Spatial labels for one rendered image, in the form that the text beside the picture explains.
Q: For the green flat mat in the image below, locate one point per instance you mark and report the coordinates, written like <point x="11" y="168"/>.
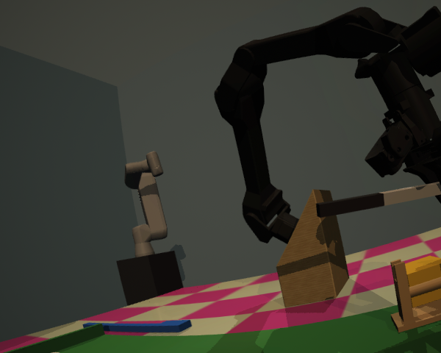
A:
<point x="371" y="332"/>

